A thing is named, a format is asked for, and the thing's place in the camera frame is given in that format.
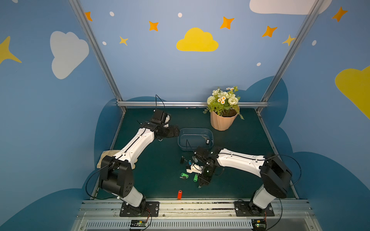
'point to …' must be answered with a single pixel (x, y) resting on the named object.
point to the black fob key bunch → (182, 159)
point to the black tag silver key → (207, 140)
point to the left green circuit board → (138, 223)
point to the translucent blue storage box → (189, 139)
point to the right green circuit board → (259, 224)
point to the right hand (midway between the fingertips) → (202, 182)
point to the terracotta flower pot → (220, 123)
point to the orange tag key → (179, 194)
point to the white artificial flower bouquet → (224, 103)
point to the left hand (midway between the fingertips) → (173, 131)
